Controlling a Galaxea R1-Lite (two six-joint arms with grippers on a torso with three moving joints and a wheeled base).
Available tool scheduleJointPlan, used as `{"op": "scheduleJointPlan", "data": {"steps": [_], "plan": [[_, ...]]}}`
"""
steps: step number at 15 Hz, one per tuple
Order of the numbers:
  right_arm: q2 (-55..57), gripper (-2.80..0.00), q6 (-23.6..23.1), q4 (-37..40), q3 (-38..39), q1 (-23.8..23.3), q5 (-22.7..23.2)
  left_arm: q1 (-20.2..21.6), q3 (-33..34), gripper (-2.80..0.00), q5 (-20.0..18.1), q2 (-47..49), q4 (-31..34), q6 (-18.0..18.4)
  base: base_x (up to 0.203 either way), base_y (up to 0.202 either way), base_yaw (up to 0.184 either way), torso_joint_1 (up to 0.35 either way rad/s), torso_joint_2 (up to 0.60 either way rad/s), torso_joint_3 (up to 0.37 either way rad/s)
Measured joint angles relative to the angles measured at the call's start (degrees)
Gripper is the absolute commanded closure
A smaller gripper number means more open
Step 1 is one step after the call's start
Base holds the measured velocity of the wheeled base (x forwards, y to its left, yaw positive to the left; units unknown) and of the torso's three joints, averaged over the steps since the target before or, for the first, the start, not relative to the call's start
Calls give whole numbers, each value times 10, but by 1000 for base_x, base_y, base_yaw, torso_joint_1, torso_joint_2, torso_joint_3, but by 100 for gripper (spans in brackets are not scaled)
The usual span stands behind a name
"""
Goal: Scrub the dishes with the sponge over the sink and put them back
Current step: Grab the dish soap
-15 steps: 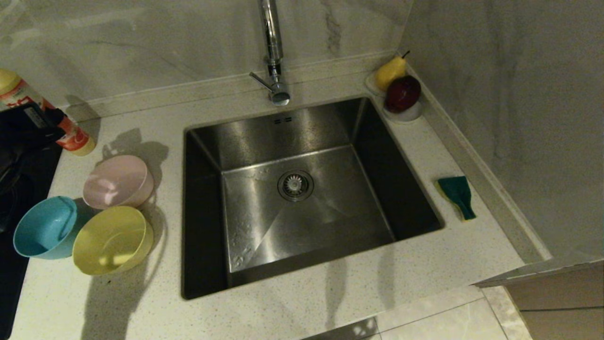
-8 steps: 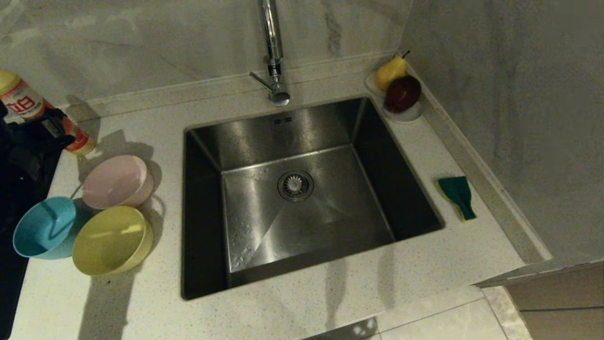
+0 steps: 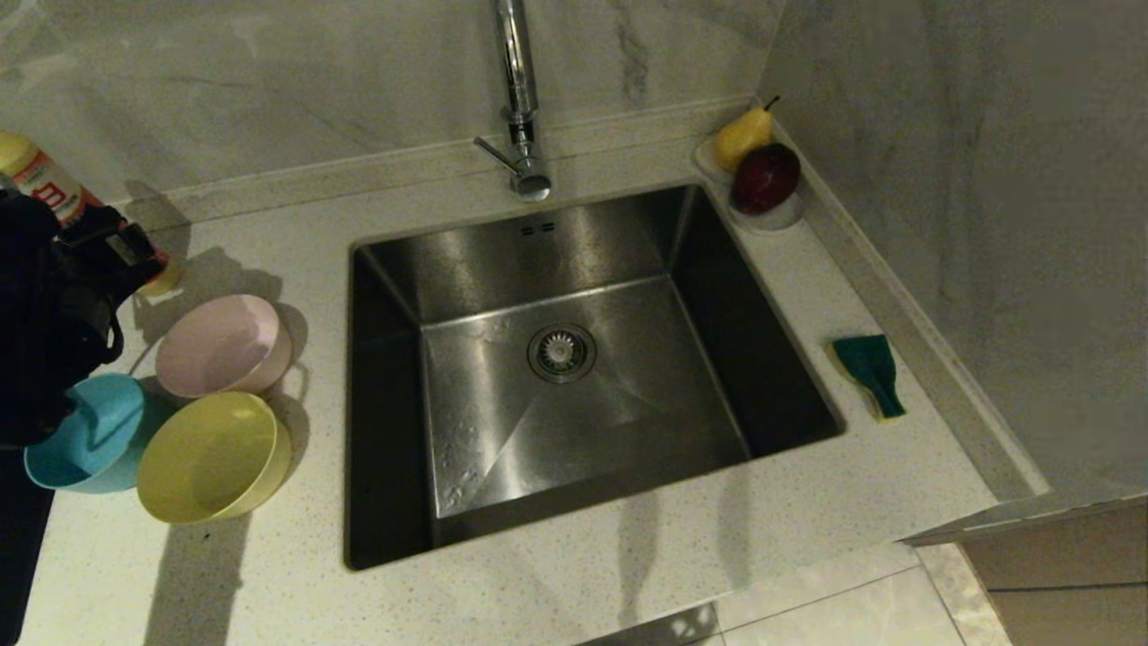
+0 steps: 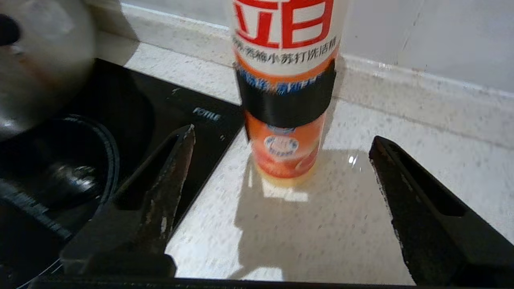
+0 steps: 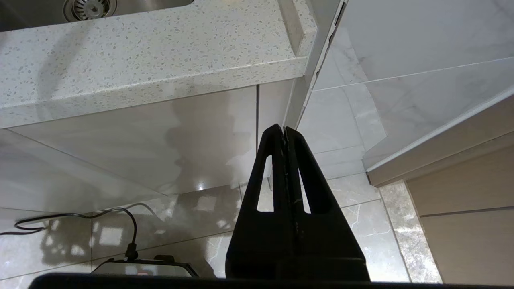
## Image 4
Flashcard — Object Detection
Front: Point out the black burner ring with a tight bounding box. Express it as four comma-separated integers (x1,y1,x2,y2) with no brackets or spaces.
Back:
0,114,121,245

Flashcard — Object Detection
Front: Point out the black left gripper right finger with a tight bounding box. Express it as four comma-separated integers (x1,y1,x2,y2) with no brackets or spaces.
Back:
369,136,514,286

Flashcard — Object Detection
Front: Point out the black glass cooktop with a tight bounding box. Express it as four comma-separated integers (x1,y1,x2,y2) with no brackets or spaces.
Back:
0,58,245,289

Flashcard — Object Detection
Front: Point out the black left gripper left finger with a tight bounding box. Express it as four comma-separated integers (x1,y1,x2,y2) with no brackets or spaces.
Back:
60,124,196,277

